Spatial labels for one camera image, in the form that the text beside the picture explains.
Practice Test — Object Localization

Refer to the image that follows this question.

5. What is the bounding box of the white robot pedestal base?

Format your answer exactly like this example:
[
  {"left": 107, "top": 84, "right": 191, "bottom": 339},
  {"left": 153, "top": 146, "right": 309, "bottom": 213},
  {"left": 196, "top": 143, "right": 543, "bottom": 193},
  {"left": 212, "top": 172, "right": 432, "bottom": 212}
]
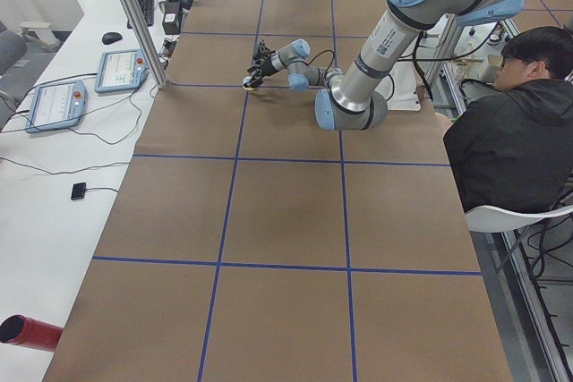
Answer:
[{"left": 377, "top": 62, "right": 421, "bottom": 112}]

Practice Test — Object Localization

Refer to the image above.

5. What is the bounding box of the blue teach pendant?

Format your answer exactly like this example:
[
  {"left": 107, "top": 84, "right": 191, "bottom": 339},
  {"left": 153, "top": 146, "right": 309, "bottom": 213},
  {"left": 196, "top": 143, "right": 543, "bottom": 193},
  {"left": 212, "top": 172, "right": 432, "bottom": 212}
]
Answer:
[
  {"left": 94, "top": 49, "right": 149, "bottom": 94},
  {"left": 25, "top": 80, "right": 87, "bottom": 133}
]

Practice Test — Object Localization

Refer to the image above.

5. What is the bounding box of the black keyboard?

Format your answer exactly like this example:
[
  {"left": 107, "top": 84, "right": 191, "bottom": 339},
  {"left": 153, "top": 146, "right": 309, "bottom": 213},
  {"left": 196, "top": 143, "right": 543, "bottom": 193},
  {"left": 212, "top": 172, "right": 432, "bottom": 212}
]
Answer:
[{"left": 137, "top": 0, "right": 155, "bottom": 27}]

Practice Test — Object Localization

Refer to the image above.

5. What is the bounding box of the blue white call bell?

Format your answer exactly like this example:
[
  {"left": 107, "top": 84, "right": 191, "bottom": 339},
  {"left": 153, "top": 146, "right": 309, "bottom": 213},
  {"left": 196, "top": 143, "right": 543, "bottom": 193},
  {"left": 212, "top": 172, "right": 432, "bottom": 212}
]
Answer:
[{"left": 242, "top": 80, "right": 258, "bottom": 91}]

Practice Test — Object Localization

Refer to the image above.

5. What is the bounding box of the near blue teach pendant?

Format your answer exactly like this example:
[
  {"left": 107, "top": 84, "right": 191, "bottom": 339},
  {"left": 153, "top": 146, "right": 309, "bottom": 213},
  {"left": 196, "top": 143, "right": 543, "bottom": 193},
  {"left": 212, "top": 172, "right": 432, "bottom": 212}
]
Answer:
[{"left": 25, "top": 80, "right": 87, "bottom": 133}]

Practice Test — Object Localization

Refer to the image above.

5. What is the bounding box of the aluminium frame post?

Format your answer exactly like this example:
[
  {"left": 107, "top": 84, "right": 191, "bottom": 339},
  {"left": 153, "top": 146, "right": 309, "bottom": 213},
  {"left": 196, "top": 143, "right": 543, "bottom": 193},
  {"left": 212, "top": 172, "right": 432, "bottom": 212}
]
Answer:
[{"left": 120, "top": 0, "right": 167, "bottom": 89}]

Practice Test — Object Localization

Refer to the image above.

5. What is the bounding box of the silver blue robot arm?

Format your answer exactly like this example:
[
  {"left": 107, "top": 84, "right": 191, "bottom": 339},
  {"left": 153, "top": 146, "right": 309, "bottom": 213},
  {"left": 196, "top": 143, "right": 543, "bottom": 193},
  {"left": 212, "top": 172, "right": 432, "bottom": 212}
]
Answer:
[{"left": 243, "top": 0, "right": 525, "bottom": 131}]

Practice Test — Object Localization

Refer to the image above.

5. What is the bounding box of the small black puck device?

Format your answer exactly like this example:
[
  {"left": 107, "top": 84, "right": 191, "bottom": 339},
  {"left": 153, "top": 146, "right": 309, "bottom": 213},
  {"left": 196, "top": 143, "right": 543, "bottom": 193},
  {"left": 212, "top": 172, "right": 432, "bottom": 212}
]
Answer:
[{"left": 71, "top": 182, "right": 87, "bottom": 201}]

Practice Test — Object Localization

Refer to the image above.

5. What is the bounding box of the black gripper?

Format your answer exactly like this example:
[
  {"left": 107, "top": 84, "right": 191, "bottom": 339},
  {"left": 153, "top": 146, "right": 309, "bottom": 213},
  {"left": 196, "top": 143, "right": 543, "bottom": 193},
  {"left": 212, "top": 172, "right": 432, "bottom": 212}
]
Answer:
[{"left": 246, "top": 56, "right": 277, "bottom": 87}]

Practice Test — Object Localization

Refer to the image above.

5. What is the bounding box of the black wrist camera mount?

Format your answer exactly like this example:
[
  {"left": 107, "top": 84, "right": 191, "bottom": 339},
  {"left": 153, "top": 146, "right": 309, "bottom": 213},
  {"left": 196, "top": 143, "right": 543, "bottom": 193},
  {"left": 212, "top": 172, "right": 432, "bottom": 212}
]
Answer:
[{"left": 252, "top": 39, "right": 275, "bottom": 65}]

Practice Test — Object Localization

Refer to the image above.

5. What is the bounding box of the black computer mouse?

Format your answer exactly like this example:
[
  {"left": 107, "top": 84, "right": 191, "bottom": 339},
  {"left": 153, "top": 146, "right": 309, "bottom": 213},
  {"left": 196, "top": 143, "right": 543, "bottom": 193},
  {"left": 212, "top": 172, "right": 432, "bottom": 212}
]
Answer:
[{"left": 101, "top": 31, "right": 123, "bottom": 46}]

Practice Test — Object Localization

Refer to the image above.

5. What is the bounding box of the red cylinder tube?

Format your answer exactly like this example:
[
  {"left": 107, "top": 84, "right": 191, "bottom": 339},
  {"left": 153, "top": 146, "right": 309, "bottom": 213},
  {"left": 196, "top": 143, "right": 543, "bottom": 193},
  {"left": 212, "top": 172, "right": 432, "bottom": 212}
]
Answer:
[{"left": 1, "top": 315, "right": 63, "bottom": 352}]

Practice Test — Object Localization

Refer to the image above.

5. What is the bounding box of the black power adapter box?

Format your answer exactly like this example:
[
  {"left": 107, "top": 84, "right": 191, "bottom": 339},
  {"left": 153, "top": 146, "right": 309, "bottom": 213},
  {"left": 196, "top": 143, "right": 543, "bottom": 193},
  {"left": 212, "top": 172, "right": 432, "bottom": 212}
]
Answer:
[{"left": 162, "top": 2, "right": 182, "bottom": 35}]

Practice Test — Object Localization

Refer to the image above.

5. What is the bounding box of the white plastic chair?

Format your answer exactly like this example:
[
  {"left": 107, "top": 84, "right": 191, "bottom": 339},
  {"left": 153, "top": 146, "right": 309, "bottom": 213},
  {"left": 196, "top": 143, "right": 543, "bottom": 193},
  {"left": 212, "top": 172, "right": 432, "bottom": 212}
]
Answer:
[{"left": 465, "top": 205, "right": 572, "bottom": 233}]

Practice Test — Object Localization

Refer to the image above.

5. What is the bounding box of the grey office chair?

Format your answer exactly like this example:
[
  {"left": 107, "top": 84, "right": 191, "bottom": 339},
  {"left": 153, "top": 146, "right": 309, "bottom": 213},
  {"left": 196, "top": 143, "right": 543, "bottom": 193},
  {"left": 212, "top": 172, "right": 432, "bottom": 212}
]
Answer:
[{"left": 1, "top": 23, "right": 29, "bottom": 101}]

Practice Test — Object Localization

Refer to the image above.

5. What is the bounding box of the seated person in black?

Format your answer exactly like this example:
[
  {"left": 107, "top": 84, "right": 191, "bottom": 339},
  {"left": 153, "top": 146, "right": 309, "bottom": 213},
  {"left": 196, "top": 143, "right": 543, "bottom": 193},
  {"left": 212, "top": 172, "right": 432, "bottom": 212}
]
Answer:
[{"left": 436, "top": 26, "right": 572, "bottom": 213}]

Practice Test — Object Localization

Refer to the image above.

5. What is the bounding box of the far blue teach pendant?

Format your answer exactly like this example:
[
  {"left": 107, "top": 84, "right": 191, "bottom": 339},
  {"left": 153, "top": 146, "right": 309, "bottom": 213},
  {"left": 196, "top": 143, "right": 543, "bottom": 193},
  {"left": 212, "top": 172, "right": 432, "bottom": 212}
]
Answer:
[{"left": 94, "top": 49, "right": 149, "bottom": 94}]

